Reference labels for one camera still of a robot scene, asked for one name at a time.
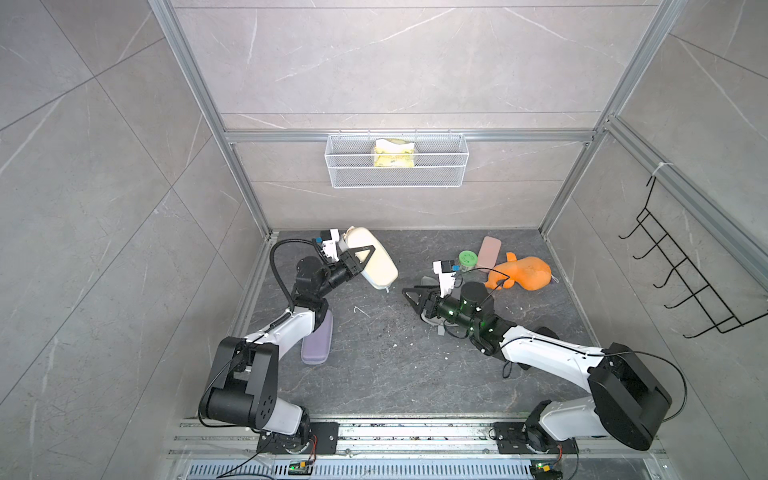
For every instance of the pink rectangular case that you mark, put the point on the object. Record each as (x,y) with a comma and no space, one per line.
(488,254)

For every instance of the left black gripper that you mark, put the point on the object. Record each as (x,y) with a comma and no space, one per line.
(348,267)

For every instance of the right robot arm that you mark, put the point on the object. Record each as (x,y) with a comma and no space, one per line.
(624,400)

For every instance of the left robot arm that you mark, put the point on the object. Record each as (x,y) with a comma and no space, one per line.
(242,387)

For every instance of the black folded umbrella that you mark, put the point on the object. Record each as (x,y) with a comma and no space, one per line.
(508,365)

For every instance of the black wall hook rack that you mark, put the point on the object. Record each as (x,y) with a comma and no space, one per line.
(697,288)

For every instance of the green lidded small jar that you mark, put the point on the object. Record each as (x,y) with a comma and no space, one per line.
(467,260)

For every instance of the white wire wall basket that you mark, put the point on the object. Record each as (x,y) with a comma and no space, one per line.
(441,160)

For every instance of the purple-lined grey sleeve case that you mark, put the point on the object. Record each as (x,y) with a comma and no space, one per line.
(316,347)

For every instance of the orange whale plush toy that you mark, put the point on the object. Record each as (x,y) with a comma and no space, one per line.
(530,273)

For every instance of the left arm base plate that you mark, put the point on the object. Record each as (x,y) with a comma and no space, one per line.
(318,437)

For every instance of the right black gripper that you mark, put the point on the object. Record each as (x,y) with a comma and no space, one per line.
(428,298)

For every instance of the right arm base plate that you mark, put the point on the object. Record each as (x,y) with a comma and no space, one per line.
(518,438)

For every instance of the yellow packet in basket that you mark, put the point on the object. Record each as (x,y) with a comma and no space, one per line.
(393,153)

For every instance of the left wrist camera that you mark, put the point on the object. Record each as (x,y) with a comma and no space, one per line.
(328,241)

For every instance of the aluminium front rail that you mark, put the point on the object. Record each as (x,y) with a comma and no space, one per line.
(456,447)

